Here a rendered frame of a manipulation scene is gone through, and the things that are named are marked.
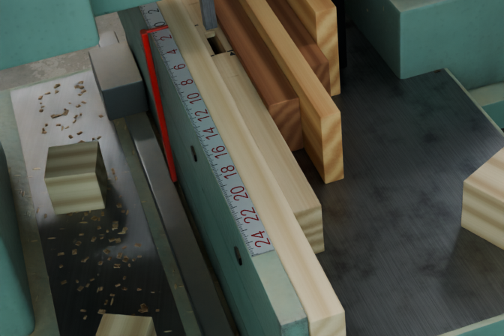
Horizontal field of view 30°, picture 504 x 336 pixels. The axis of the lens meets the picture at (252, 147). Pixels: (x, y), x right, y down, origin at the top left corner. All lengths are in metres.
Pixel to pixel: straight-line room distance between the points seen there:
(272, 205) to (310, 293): 0.07
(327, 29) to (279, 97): 0.07
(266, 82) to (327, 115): 0.07
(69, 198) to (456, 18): 0.34
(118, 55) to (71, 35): 0.27
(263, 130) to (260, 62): 0.07
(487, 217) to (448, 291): 0.05
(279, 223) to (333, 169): 0.10
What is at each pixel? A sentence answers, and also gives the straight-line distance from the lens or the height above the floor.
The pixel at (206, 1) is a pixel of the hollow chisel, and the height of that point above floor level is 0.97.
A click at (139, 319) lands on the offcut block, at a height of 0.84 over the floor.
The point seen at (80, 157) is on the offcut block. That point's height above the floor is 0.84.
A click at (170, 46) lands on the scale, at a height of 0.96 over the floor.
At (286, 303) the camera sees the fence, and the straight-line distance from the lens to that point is 0.49.
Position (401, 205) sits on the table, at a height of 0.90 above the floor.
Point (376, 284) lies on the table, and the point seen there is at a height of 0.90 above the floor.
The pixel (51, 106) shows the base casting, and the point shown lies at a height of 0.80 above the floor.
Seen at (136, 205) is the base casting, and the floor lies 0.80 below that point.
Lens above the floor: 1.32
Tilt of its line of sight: 40 degrees down
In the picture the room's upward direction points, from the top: 8 degrees counter-clockwise
